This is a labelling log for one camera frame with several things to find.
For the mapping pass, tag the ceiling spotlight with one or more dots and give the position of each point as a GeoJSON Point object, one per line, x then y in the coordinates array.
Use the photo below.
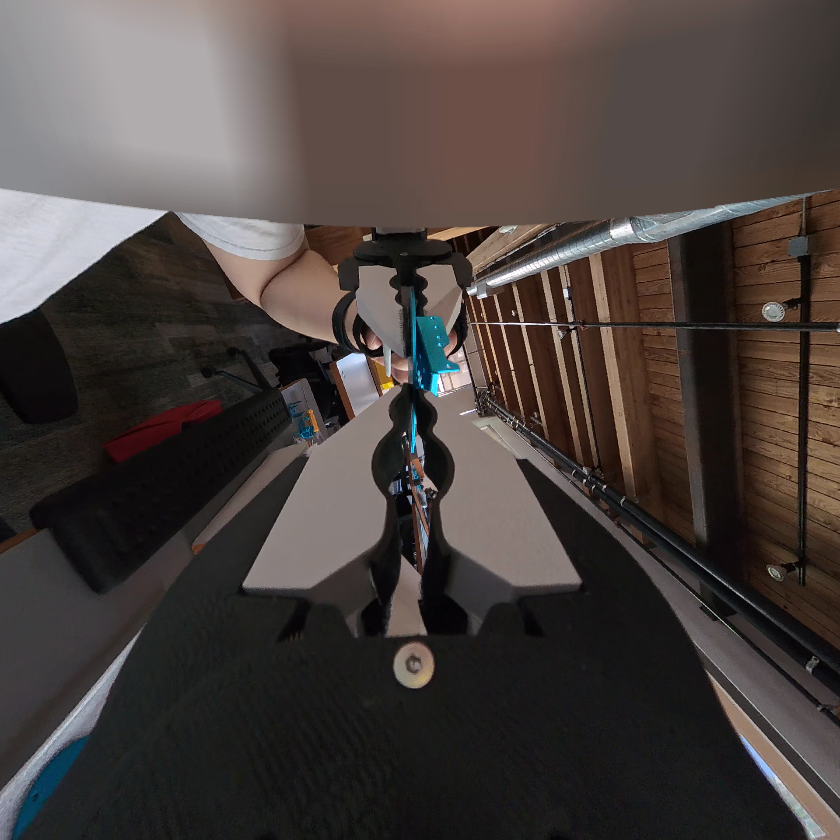
{"type": "Point", "coordinates": [776, 572]}
{"type": "Point", "coordinates": [774, 310]}

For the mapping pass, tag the white t-shirt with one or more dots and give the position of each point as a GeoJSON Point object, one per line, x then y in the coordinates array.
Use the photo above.
{"type": "Point", "coordinates": [52, 249]}

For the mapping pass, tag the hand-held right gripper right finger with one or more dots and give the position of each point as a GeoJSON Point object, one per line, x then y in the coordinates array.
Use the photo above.
{"type": "Point", "coordinates": [505, 525]}

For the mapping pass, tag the black ceiling conduit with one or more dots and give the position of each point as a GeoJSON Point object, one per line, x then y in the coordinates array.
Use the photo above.
{"type": "Point", "coordinates": [804, 426]}

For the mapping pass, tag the white foam sheet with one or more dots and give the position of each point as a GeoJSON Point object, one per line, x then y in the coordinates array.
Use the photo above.
{"type": "Point", "coordinates": [29, 779]}

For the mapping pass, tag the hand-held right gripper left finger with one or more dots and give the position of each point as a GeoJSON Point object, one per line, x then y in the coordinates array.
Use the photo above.
{"type": "Point", "coordinates": [321, 525]}

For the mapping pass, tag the blue disc with rectangular hole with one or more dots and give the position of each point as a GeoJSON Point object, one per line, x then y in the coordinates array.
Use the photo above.
{"type": "Point", "coordinates": [51, 791]}

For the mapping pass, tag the silver ceiling duct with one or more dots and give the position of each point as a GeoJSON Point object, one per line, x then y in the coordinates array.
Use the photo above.
{"type": "Point", "coordinates": [590, 243]}

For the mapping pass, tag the blue metal U bracket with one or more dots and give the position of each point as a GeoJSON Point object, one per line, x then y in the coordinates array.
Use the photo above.
{"type": "Point", "coordinates": [433, 348]}

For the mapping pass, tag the grey desk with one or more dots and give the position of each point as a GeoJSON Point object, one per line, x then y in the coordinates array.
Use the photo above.
{"type": "Point", "coordinates": [39, 656]}

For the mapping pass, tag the long black ceiling pipe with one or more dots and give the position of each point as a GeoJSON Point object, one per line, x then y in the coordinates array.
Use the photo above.
{"type": "Point", "coordinates": [656, 531]}

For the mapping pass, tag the person's left forearm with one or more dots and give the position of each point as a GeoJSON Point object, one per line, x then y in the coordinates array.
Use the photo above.
{"type": "Point", "coordinates": [289, 289]}

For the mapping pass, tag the white board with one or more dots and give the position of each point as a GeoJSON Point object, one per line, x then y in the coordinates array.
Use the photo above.
{"type": "Point", "coordinates": [358, 387]}

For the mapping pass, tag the red cushion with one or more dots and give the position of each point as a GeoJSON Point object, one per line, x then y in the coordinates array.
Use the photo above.
{"type": "Point", "coordinates": [157, 430]}

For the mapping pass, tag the black perforated panel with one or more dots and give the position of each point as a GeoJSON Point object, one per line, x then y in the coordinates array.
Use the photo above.
{"type": "Point", "coordinates": [151, 485]}

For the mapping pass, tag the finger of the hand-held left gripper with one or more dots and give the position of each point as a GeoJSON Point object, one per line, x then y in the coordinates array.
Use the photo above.
{"type": "Point", "coordinates": [443, 292]}
{"type": "Point", "coordinates": [380, 308]}

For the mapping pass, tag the person's left hand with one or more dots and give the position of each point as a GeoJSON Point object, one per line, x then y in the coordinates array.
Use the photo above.
{"type": "Point", "coordinates": [375, 342]}

